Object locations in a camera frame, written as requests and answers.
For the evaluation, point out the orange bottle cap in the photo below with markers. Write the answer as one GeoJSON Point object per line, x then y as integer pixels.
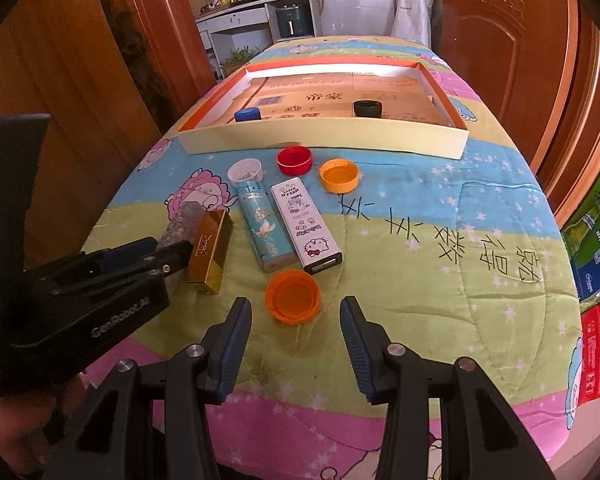
{"type": "Point", "coordinates": [292, 297]}

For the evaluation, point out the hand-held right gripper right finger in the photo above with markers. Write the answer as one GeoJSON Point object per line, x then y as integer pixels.
{"type": "Point", "coordinates": [358, 352]}

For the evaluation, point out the shallow cardboard box orange rim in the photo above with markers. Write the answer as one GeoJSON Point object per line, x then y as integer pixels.
{"type": "Point", "coordinates": [330, 137]}

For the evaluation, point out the teal bird-print lighter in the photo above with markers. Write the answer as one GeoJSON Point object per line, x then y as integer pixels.
{"type": "Point", "coordinates": [262, 225]}

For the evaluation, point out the wooden wardrobe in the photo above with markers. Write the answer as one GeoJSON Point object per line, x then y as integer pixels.
{"type": "Point", "coordinates": [55, 60]}

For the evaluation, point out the dark green air fryer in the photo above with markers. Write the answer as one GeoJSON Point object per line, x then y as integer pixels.
{"type": "Point", "coordinates": [294, 21]}

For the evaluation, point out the white plastic bag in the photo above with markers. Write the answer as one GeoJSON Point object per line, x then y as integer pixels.
{"type": "Point", "coordinates": [411, 12]}

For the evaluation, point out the carved wooden door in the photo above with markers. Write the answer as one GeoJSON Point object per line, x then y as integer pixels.
{"type": "Point", "coordinates": [500, 50]}

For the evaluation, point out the white kitchen counter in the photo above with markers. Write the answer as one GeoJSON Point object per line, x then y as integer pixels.
{"type": "Point", "coordinates": [240, 17]}

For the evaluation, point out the potted green plant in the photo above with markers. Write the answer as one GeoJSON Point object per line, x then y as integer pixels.
{"type": "Point", "coordinates": [240, 60]}

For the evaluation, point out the wooden door frame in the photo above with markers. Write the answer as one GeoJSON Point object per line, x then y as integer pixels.
{"type": "Point", "coordinates": [150, 35]}

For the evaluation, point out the white bottle cap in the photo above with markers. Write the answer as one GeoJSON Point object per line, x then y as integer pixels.
{"type": "Point", "coordinates": [245, 171]}

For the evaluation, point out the white cartoon-print lighter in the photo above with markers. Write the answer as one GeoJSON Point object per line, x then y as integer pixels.
{"type": "Point", "coordinates": [305, 225]}

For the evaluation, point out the black bottle cap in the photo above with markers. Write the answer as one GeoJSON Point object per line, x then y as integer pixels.
{"type": "Point", "coordinates": [367, 109]}

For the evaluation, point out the cartoon printed blanket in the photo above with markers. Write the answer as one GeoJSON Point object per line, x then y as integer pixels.
{"type": "Point", "coordinates": [430, 310]}

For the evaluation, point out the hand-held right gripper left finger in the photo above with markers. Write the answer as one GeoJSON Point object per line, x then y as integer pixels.
{"type": "Point", "coordinates": [232, 347]}

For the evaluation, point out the yellow-orange bottle cap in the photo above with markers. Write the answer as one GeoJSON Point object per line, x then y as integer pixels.
{"type": "Point", "coordinates": [339, 176]}

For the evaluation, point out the red bottle cap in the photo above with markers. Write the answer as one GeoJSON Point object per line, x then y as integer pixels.
{"type": "Point", "coordinates": [294, 160]}

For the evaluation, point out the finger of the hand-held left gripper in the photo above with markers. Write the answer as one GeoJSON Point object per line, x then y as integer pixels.
{"type": "Point", "coordinates": [172, 257]}
{"type": "Point", "coordinates": [115, 256]}

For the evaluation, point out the person's left hand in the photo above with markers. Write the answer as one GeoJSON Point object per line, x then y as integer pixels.
{"type": "Point", "coordinates": [27, 422]}

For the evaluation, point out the blue bottle cap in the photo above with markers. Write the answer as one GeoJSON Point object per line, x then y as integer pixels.
{"type": "Point", "coordinates": [247, 115]}

